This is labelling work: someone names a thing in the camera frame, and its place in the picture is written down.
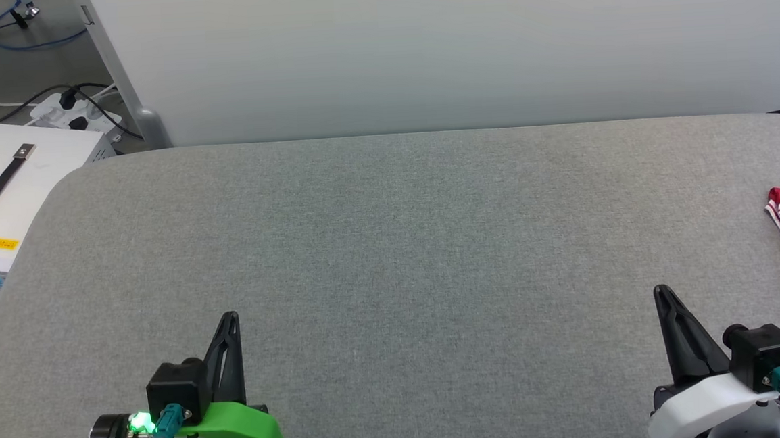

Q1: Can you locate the black power cable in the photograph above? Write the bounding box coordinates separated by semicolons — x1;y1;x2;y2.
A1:
0;84;80;130
65;80;145;145

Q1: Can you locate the blue cable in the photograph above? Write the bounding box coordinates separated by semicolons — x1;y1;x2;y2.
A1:
0;0;90;53

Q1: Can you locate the white equipment box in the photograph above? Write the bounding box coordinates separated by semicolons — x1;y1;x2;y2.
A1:
0;116;126;306

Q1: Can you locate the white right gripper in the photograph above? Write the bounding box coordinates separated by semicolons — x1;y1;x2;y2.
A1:
640;276;780;438

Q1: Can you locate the white power strip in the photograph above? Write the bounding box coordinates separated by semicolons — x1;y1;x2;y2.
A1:
27;89;125;143

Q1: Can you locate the grey metal partition post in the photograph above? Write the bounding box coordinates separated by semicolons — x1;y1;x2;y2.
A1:
72;0;175;155

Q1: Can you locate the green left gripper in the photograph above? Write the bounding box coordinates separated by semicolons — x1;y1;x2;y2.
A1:
78;309;285;438

